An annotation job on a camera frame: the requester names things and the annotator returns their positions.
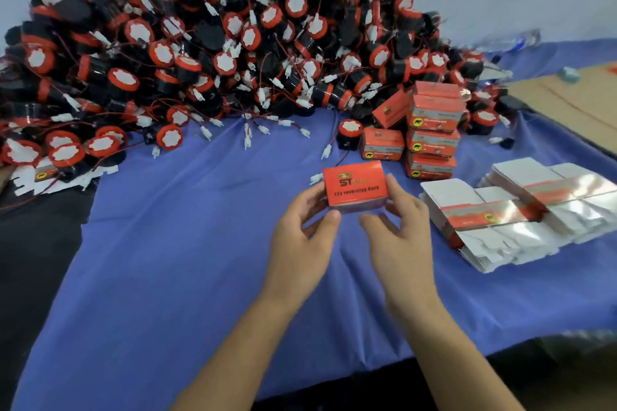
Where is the clear plastic bottle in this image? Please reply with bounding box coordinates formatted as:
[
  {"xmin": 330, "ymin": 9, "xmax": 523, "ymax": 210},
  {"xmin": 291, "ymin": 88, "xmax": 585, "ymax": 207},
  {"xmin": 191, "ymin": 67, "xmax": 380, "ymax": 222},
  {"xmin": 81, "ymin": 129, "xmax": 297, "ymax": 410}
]
[{"xmin": 477, "ymin": 30, "xmax": 541, "ymax": 55}]

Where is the person's left hand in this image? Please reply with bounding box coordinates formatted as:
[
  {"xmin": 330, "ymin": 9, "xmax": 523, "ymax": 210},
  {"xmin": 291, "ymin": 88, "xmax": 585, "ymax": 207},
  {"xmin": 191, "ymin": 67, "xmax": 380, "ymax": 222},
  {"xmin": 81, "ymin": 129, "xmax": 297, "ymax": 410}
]
[{"xmin": 262, "ymin": 181, "xmax": 343, "ymax": 315}]

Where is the brown cardboard sheet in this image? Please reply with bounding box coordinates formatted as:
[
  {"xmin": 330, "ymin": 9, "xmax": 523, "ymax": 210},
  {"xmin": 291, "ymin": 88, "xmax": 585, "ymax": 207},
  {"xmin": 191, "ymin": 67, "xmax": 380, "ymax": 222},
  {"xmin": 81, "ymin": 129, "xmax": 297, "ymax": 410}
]
[{"xmin": 506, "ymin": 61, "xmax": 617, "ymax": 157}]

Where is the blue cloth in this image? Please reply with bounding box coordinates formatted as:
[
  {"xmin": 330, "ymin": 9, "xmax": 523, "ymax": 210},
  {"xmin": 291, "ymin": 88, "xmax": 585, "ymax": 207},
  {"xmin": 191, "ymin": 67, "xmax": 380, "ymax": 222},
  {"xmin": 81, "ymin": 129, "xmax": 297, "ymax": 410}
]
[{"xmin": 10, "ymin": 35, "xmax": 617, "ymax": 411}]

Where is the person's right hand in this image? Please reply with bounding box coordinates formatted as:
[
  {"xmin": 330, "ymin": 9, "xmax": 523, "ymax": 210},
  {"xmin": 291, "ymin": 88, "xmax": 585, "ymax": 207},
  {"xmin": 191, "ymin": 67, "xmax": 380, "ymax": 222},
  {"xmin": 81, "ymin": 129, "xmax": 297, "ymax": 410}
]
[{"xmin": 359, "ymin": 173, "xmax": 440, "ymax": 322}]

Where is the single red black buzzer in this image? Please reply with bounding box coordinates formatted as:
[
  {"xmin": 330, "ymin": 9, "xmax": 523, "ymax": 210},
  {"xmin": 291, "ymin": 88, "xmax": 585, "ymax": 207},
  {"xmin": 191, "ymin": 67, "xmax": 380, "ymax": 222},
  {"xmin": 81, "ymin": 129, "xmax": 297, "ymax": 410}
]
[{"xmin": 310, "ymin": 117, "xmax": 366, "ymax": 186}]

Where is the orange white paper box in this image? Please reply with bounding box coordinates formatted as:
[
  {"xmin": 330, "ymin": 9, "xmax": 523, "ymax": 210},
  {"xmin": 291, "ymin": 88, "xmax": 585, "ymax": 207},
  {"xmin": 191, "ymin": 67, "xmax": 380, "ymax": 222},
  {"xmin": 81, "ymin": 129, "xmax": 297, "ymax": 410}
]
[
  {"xmin": 407, "ymin": 94, "xmax": 469, "ymax": 132},
  {"xmin": 361, "ymin": 127, "xmax": 406, "ymax": 161},
  {"xmin": 323, "ymin": 160, "xmax": 389, "ymax": 211},
  {"xmin": 403, "ymin": 153, "xmax": 458, "ymax": 180},
  {"xmin": 372, "ymin": 88, "xmax": 414, "ymax": 130},
  {"xmin": 415, "ymin": 80, "xmax": 469, "ymax": 99},
  {"xmin": 407, "ymin": 128, "xmax": 462, "ymax": 157}
]

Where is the person's right forearm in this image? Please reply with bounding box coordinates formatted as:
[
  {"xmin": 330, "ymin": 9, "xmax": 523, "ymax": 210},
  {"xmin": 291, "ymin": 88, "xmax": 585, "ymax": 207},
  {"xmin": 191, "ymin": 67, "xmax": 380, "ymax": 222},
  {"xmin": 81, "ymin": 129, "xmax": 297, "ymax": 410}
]
[{"xmin": 397, "ymin": 298, "xmax": 526, "ymax": 411}]

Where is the stack of paper boxes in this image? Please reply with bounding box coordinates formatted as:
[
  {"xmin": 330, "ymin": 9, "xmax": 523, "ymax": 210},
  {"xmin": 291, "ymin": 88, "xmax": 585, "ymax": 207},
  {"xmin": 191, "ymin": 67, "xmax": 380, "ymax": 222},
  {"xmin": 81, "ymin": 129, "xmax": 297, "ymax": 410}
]
[{"xmin": 419, "ymin": 157, "xmax": 617, "ymax": 274}]

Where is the pile of black red buzzers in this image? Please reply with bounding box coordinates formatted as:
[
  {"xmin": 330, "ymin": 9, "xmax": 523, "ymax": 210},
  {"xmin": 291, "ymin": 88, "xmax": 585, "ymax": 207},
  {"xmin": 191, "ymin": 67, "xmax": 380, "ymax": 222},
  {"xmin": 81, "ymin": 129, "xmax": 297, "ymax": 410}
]
[{"xmin": 0, "ymin": 0, "xmax": 512, "ymax": 195}]

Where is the person's left forearm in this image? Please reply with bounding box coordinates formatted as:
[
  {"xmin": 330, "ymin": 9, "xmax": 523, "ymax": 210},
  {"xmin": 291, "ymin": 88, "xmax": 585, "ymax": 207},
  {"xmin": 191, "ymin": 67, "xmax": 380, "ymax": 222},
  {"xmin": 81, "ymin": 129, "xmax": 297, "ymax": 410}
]
[{"xmin": 174, "ymin": 292, "xmax": 312, "ymax": 411}]

